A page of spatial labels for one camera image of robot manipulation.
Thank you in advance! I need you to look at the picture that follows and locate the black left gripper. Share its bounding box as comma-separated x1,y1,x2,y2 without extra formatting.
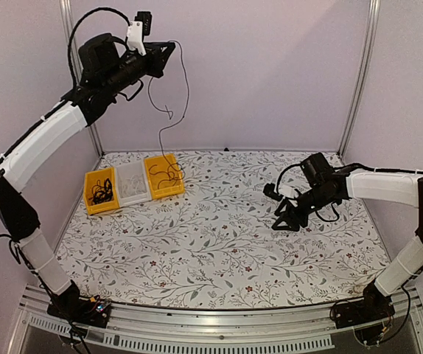
105,41,175,94

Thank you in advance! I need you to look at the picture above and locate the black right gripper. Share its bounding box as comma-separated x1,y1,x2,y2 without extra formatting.
272,185,335,232

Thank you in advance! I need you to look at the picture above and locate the black cable pile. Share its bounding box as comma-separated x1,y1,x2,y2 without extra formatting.
147,39,192,181

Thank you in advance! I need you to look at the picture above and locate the brown thin cable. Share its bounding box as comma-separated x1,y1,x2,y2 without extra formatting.
148,164,183,191

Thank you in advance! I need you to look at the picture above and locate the white thin cable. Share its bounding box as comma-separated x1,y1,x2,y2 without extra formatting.
119,173,148,198

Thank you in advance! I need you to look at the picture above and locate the black thin cable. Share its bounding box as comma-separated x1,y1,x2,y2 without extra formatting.
88,177,116,207

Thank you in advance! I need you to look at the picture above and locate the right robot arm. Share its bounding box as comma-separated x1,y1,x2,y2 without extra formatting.
263,153,423,322

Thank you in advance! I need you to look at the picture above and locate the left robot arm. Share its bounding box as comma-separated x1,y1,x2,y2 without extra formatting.
0,33,175,320

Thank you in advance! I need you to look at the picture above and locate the floral table cloth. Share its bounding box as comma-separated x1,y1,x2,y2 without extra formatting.
57,151,389,309

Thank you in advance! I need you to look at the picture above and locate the right yellow plastic bin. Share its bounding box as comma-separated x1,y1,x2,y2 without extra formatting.
144,153,185,200

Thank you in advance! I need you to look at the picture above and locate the yellow plastic bin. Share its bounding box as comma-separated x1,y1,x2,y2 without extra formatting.
144,153,185,200
83,167,119,215

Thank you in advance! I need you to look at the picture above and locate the white translucent plastic bin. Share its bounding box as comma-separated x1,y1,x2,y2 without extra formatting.
115,161,152,207

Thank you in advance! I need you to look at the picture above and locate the left yellow plastic bin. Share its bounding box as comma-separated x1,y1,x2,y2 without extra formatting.
83,167,119,215

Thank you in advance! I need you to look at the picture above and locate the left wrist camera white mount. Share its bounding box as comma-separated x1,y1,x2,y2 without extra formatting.
126,11,153,56

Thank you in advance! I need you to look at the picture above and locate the left aluminium corner post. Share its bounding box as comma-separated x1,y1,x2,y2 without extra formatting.
59,0,104,158

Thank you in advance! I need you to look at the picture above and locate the aluminium corner post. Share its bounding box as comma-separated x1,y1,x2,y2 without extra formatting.
59,0,104,158
338,0,381,159

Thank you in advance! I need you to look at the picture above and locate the back aluminium floor rail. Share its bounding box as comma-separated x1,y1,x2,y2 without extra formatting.
103,147,339,155

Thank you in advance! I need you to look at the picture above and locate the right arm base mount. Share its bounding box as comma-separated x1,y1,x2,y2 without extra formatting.
329,286,395,347

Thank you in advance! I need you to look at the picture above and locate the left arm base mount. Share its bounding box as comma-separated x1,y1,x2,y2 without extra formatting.
45,280,111,328

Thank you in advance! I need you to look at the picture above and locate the right aluminium corner post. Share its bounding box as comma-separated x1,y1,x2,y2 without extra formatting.
338,0,381,159

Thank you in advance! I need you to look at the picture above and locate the aluminium front rail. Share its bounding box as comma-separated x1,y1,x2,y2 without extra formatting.
7,286,423,353

